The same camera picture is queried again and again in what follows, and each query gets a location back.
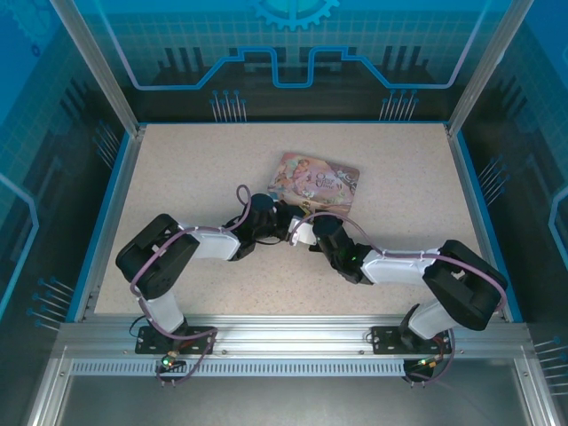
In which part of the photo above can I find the grey metal base plate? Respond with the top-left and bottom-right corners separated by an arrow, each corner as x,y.
57,375 -> 529,426

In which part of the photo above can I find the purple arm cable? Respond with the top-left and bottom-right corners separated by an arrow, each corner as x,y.
292,211 -> 508,388
128,184 -> 254,388

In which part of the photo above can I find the aluminium mounting rail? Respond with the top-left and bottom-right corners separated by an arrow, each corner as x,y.
56,313 -> 533,359

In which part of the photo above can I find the slotted grey cable duct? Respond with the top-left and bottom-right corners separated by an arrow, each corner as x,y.
70,359 -> 407,376

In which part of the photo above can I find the aluminium frame post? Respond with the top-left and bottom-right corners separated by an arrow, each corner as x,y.
48,0 -> 147,137
446,0 -> 536,138

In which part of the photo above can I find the side rail with blue strip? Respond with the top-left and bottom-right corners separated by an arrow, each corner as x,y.
445,123 -> 525,323
66,125 -> 147,323

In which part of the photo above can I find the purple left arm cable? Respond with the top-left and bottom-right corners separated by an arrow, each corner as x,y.
128,184 -> 254,388

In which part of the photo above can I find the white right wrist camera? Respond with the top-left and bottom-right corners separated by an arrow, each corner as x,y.
287,216 -> 319,248

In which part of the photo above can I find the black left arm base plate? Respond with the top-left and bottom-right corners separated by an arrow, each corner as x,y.
135,326 -> 217,356

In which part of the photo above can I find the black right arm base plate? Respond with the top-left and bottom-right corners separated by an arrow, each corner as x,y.
369,325 -> 454,356

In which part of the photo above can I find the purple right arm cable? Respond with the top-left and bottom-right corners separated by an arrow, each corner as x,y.
292,211 -> 508,388

